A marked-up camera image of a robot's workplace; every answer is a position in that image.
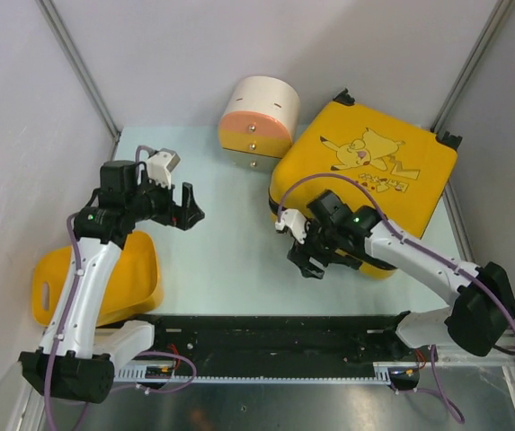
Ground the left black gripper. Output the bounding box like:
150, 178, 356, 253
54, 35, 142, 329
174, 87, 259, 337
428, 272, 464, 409
127, 170, 204, 230

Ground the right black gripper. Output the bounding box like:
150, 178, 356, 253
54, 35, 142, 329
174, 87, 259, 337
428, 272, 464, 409
287, 216, 340, 280

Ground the yellow Pikachu suitcase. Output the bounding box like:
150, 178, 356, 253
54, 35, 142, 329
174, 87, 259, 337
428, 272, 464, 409
269, 91, 462, 279

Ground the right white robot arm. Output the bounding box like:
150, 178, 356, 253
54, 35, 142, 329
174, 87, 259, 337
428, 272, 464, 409
275, 190, 515, 360

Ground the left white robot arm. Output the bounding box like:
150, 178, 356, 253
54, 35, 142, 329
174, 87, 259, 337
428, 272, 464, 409
19, 150, 205, 403

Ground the yellow plastic basket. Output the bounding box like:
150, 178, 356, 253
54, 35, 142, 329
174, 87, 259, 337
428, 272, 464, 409
31, 231, 164, 327

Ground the pastel round drawer box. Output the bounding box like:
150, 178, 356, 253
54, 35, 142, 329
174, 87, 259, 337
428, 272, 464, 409
218, 75, 300, 172

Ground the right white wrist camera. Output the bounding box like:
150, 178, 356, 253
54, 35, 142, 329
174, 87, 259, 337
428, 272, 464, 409
275, 208, 310, 244

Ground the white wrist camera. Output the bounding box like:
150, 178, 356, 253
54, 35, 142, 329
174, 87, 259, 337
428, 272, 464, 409
146, 149, 181, 189
275, 208, 310, 244

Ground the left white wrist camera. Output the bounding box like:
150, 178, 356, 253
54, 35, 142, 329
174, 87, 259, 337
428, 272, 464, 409
146, 149, 181, 189

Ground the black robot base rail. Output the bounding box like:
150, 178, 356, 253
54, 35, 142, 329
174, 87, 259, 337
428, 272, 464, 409
135, 314, 432, 383

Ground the white slotted cable duct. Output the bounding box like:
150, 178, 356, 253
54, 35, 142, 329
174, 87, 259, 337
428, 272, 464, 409
112, 362, 420, 386

